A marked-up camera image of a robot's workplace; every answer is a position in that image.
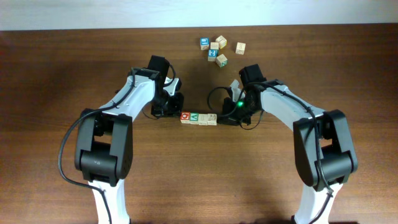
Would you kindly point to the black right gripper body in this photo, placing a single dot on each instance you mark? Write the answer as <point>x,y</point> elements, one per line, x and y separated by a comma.
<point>244,109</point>

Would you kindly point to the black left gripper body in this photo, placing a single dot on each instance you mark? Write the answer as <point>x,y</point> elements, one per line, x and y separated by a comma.
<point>164,104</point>

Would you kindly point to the wooden block with animal drawing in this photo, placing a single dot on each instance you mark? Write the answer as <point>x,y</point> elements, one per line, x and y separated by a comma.
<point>212,119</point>

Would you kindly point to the wooden block red Q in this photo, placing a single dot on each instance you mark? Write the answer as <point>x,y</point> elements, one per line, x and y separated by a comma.
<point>185,117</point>

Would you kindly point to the wooden block green V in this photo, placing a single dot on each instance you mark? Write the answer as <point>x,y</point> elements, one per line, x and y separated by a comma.
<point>193,118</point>

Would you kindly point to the wooden block number 8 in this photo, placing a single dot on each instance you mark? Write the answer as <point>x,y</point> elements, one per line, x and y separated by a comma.
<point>203,119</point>

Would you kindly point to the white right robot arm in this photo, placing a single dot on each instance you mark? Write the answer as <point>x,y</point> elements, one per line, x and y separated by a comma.
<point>323,147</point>

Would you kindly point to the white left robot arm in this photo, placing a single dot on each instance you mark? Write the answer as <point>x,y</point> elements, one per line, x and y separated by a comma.
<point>104,146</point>

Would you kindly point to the wooden block J green N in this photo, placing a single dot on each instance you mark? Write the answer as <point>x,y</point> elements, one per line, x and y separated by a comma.
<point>221,60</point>

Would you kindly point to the wooden block blue 2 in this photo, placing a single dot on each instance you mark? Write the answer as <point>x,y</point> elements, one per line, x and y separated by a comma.
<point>212,55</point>

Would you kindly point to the plain wooden block far right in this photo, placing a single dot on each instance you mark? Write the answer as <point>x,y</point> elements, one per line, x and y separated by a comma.
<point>240,48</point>

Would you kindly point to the wooden block dark green side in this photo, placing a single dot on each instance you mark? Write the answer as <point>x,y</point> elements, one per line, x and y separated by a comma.
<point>214,45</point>

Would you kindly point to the wooden block yellow side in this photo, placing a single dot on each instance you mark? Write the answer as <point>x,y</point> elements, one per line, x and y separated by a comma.
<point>221,41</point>

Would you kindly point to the wooden block blue top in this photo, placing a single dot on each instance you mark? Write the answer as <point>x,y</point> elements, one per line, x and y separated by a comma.
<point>204,43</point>

